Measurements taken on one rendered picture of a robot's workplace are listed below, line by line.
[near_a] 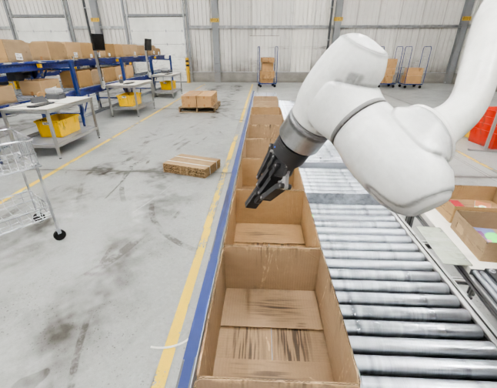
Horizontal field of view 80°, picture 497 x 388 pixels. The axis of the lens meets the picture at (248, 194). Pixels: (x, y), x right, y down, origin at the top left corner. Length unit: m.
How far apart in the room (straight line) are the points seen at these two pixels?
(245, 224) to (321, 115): 0.86
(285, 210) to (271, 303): 0.46
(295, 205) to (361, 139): 0.83
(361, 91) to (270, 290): 0.68
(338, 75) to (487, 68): 0.22
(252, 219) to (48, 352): 1.49
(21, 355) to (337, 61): 2.20
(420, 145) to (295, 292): 0.65
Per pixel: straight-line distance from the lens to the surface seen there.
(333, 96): 0.48
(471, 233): 1.69
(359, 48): 0.49
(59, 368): 2.14
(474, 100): 0.55
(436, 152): 0.46
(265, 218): 1.28
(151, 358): 1.99
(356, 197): 1.86
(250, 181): 1.63
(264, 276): 0.95
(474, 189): 2.20
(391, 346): 1.12
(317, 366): 0.83
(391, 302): 1.27
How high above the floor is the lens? 1.57
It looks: 26 degrees down
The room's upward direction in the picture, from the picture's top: straight up
